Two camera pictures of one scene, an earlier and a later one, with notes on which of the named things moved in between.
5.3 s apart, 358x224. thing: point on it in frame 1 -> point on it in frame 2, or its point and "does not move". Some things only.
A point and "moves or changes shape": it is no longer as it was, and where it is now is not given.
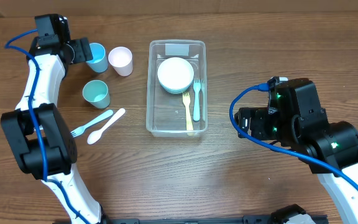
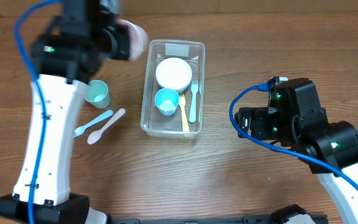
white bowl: [175, 73] does not move
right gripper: [254, 117] does not move
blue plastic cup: [99, 63] moves or changes shape
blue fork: [196, 99] moves or changes shape
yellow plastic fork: [186, 98] moves or changes shape
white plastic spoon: [95, 136] does not move
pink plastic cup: [121, 60] -> [138, 40]
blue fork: [79, 130] does not move
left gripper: [83, 50] -> [119, 48]
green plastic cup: [96, 93] does not move
